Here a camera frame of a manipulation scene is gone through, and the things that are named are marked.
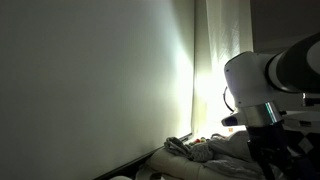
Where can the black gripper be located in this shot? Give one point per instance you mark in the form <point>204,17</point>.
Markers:
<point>266,140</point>

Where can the grey marled sock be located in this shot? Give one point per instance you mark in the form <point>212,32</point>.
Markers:
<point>196,151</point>

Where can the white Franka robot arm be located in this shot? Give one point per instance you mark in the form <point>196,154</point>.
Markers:
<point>250,80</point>

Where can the grey mesh laundry bag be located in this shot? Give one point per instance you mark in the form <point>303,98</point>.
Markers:
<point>230,146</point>

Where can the dark checked blanket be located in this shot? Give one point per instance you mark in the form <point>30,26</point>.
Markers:
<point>308,160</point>

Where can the colourful felt ball mat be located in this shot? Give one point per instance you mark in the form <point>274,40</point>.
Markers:
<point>198,141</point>

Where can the black board edge trim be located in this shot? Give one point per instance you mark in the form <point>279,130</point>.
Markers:
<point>140,159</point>

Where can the white curtain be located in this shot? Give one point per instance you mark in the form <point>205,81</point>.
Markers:
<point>226,33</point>

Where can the white wrist camera mount plate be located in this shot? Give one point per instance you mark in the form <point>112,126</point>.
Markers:
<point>303,121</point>

